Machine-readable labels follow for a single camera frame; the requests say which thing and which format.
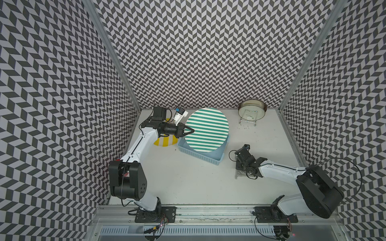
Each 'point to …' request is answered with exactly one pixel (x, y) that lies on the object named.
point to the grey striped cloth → (240, 173)
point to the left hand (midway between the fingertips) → (191, 131)
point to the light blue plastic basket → (214, 157)
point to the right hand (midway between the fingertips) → (240, 166)
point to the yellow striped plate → (167, 141)
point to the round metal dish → (252, 109)
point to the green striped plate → (211, 128)
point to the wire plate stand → (251, 121)
